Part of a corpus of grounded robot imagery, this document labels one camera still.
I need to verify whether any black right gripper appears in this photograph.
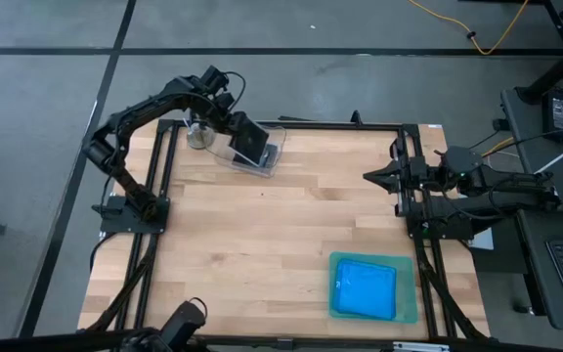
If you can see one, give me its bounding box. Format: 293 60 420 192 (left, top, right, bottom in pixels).
363 154 447 193

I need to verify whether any clear round object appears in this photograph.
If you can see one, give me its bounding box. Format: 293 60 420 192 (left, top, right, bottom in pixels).
185 121 215 151

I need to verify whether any clear plastic bin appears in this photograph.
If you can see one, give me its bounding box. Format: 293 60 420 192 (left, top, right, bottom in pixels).
201 122 288 179

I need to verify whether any light grey plate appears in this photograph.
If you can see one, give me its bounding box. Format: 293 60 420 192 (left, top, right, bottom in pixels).
471 227 496 251

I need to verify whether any dark grey desk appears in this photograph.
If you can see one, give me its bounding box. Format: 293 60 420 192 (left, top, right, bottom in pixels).
499 86 563 209
514 207 563 333

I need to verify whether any silver aluminium bar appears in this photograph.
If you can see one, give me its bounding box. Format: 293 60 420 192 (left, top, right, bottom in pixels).
392 340 452 352

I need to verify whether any black power adapter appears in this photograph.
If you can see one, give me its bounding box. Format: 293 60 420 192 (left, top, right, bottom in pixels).
542 92 563 143

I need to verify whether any black desk leg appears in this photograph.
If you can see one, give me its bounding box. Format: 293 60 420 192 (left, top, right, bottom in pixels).
513 0 563 107

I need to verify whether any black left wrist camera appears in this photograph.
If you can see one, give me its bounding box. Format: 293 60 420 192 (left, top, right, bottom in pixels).
197 65 230 94

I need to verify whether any black plug with cable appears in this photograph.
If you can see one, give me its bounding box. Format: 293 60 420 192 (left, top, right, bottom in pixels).
466 117 508 151

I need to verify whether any long yellow extension cable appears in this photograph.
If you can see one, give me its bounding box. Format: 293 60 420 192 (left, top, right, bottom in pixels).
407 0 531 57

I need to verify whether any black device with cable loop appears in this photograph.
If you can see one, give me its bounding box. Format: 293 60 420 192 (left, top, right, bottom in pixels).
114 296 209 352

